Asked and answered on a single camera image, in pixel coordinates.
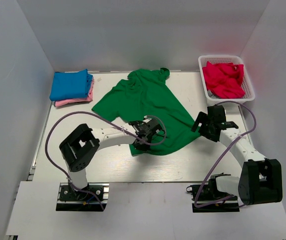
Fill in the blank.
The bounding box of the green t shirt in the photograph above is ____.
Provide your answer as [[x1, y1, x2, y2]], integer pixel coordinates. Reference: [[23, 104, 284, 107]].
[[92, 67, 200, 156]]

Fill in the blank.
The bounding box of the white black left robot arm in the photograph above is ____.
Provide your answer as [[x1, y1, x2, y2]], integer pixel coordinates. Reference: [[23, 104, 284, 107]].
[[59, 118, 166, 200]]

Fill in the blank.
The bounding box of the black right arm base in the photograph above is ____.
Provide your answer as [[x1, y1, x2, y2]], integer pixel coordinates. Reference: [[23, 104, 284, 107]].
[[186, 184, 240, 213]]

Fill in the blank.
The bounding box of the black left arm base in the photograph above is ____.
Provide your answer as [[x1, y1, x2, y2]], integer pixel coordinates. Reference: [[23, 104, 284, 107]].
[[55, 183, 109, 212]]

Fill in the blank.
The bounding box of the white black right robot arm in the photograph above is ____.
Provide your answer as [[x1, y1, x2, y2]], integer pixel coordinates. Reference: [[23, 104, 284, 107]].
[[191, 104, 283, 209]]

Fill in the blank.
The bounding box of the crumpled red t shirt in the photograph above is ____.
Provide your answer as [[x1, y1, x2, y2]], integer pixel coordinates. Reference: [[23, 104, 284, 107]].
[[202, 62, 245, 99]]

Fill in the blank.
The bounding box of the white plastic basket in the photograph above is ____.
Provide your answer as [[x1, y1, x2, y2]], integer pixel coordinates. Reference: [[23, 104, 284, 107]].
[[198, 55, 255, 106]]

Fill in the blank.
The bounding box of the folded pink t shirt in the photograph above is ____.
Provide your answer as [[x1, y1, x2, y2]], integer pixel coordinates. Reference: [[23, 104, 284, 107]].
[[54, 75, 94, 108]]

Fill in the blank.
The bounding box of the folded blue t shirt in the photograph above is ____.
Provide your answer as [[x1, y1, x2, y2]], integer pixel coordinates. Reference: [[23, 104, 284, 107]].
[[49, 69, 93, 102]]

